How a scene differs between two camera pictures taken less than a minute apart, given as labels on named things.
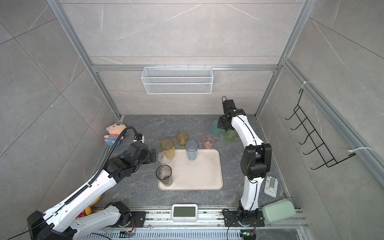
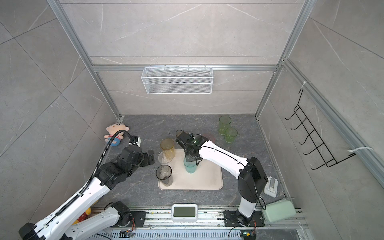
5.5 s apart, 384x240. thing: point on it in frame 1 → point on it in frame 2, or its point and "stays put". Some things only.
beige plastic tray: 205,173 stays put
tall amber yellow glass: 167,144 stays put
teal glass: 215,130 → 190,166
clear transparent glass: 165,157 stays put
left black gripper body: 147,158 stays put
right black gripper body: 222,123 → 189,158
